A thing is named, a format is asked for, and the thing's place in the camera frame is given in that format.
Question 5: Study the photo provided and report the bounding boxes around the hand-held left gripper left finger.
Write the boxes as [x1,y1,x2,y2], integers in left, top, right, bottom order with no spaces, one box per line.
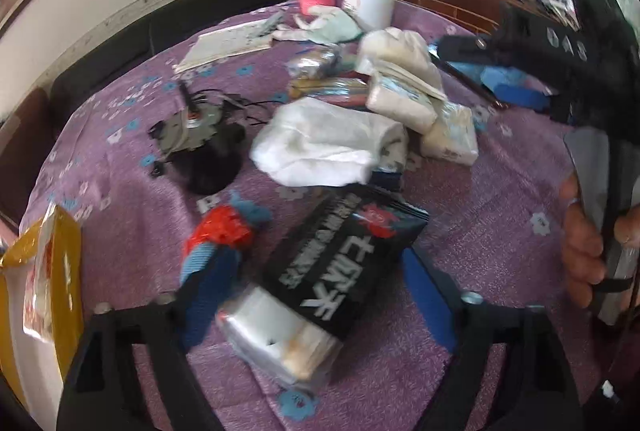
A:
[55,252,237,431]

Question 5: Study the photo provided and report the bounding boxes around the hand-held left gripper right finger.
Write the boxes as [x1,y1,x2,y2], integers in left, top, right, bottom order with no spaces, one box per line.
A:
[401,246,587,431]

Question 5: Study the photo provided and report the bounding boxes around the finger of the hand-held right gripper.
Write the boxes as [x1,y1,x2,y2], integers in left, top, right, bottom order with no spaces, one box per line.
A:
[434,35,526,85]
[492,84,571,123]

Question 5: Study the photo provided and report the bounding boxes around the white tissue packets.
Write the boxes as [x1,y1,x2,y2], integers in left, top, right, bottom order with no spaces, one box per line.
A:
[356,27,446,87]

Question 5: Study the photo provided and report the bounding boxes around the blue knit sock red wrap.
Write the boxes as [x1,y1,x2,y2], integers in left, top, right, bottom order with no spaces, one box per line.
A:
[181,190,274,284]

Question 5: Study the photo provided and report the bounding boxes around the pale tissue packet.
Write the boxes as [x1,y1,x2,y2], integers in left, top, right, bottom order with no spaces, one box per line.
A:
[366,70,441,133]

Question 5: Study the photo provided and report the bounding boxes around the black tissue packet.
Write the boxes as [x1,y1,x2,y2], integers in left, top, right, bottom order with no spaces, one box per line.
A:
[215,184,431,393]

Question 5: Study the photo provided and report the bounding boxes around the yellow cardboard box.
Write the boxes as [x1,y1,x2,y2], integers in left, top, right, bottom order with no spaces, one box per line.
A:
[0,205,85,412]

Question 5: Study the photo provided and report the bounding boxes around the blue white tissue packet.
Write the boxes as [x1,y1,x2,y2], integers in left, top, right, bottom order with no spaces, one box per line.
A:
[286,47,347,80]

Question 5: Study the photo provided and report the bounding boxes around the white towel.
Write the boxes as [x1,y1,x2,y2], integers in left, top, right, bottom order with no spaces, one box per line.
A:
[249,98,410,188]

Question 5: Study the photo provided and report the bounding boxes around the person's right hand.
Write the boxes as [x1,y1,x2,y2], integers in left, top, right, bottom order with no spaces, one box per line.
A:
[559,174,640,312]

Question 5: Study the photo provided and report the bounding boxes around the white work glove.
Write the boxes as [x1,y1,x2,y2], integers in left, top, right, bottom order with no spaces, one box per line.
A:
[271,4,364,46]

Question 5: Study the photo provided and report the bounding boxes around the bag of coloured tubes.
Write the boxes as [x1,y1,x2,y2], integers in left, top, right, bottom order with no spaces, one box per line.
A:
[289,78,372,109]

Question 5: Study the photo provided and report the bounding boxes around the purple floral tablecloth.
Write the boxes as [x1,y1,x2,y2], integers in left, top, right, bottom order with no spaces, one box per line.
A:
[20,0,618,431]

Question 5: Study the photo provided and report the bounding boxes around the plastic bag with red print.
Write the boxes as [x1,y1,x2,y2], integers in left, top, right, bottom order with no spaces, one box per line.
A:
[21,205,58,344]

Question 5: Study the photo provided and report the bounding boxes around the black motor with gear plate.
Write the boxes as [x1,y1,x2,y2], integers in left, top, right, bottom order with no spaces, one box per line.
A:
[148,80,288,196]

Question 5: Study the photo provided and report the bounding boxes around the white paper booklet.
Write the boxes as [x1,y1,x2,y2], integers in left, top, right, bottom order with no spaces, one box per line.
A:
[173,18,275,73]

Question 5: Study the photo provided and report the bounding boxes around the brown wooden chair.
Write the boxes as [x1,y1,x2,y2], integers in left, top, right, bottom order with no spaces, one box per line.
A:
[0,86,57,217]

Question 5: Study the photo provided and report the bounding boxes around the black sofa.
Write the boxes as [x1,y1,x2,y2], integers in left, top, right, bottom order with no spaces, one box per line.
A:
[47,0,303,99]

